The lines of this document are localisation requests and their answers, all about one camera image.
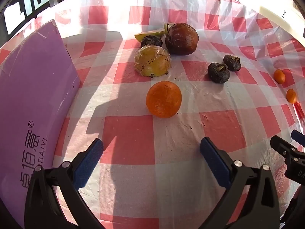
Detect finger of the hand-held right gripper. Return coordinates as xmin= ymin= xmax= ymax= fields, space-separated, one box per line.
xmin=291 ymin=129 xmax=305 ymax=146
xmin=270 ymin=135 xmax=299 ymax=159

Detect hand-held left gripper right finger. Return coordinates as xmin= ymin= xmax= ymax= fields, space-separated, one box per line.
xmin=198 ymin=137 xmax=280 ymax=229

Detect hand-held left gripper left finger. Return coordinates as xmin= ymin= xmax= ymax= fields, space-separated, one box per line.
xmin=24 ymin=138 xmax=105 ymax=229

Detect purple cardboard box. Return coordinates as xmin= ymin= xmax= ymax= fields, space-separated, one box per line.
xmin=0 ymin=19 xmax=81 ymax=228

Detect orange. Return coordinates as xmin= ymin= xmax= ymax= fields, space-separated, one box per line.
xmin=146 ymin=81 xmax=183 ymax=118

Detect dark red passion fruit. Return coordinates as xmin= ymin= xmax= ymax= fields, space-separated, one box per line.
xmin=165 ymin=23 xmax=199 ymax=55

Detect dark wrinkled water chestnut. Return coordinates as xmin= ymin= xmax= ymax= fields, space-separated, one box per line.
xmin=207 ymin=62 xmax=230 ymax=84
xmin=223 ymin=55 xmax=242 ymax=72
xmin=140 ymin=35 xmax=163 ymax=48

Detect small orange kumquat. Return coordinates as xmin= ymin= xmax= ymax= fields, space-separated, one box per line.
xmin=273 ymin=69 xmax=286 ymax=84
xmin=286 ymin=89 xmax=297 ymax=104

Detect red white checkered tablecloth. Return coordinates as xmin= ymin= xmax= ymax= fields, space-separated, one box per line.
xmin=0 ymin=0 xmax=305 ymax=229

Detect plastic-wrapped yellow-green fruit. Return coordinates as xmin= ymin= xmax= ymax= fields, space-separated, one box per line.
xmin=134 ymin=45 xmax=172 ymax=78

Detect white ledge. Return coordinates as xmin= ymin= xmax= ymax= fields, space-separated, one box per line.
xmin=258 ymin=3 xmax=305 ymax=40

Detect green fruit half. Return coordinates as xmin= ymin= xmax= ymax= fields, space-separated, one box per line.
xmin=163 ymin=23 xmax=174 ymax=36
xmin=134 ymin=29 xmax=165 ymax=43

